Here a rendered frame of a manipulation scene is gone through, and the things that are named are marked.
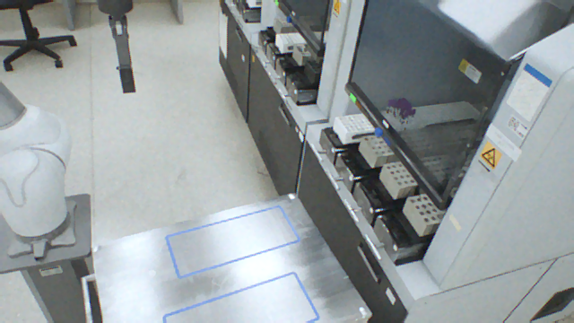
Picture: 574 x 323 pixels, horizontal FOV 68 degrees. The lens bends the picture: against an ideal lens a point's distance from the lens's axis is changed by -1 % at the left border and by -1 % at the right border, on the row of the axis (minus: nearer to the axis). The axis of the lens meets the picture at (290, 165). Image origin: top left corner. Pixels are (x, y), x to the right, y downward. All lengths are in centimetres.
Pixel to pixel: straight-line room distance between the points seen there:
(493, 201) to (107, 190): 204
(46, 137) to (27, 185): 20
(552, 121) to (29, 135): 132
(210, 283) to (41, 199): 51
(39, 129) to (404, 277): 115
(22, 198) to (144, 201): 124
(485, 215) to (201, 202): 167
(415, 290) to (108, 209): 170
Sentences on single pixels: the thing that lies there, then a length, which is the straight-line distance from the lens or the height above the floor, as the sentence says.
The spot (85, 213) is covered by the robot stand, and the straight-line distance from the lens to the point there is 151.
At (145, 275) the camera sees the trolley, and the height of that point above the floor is 82.
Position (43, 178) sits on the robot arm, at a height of 93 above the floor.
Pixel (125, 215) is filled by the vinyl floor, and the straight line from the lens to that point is 243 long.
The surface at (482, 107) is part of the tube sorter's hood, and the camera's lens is 106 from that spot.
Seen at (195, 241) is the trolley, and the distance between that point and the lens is 122.
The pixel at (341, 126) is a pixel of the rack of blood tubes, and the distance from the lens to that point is 158.
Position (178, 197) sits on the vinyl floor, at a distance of 248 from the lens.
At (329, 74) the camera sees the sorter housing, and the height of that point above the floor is 93.
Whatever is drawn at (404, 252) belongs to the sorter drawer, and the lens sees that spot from 132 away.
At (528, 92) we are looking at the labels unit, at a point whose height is 136.
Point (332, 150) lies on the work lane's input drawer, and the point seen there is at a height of 79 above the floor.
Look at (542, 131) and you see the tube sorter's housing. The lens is 99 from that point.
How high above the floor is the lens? 177
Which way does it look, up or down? 41 degrees down
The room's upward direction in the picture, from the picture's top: 8 degrees clockwise
